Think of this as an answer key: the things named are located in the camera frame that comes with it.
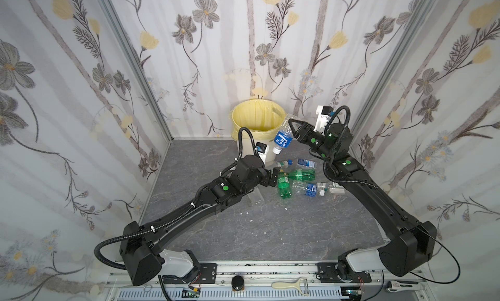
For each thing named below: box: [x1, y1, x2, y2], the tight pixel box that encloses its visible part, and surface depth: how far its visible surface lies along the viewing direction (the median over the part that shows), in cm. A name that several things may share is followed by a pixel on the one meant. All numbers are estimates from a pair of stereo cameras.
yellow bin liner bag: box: [229, 98, 286, 141], surface depth 103 cm
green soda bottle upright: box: [277, 169, 292, 199], surface depth 97 cm
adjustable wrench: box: [386, 280, 422, 293], surface depth 72 cm
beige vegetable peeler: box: [271, 276, 309, 297], surface depth 73 cm
